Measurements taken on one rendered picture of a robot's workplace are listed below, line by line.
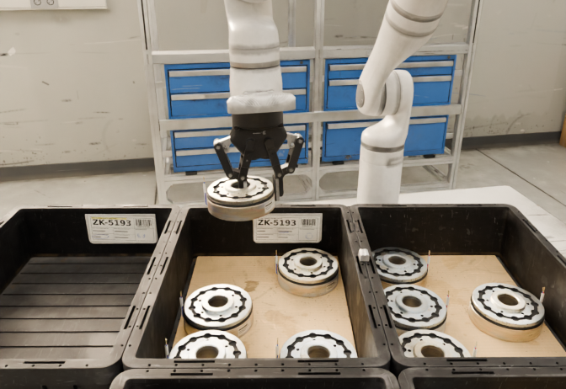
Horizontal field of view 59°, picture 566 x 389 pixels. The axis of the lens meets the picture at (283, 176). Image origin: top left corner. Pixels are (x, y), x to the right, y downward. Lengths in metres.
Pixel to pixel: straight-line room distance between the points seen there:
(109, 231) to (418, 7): 0.65
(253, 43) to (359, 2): 2.87
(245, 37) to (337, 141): 2.10
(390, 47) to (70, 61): 2.74
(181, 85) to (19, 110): 1.37
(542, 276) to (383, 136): 0.40
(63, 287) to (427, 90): 2.29
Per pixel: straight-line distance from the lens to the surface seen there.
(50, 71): 3.50
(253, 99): 0.66
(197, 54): 2.50
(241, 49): 0.69
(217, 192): 0.77
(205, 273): 0.91
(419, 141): 2.93
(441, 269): 0.95
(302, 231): 0.92
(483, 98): 4.09
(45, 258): 1.04
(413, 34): 0.90
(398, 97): 1.03
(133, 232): 0.96
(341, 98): 2.69
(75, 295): 0.92
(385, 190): 1.10
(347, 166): 2.80
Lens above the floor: 1.33
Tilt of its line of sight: 23 degrees down
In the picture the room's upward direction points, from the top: straight up
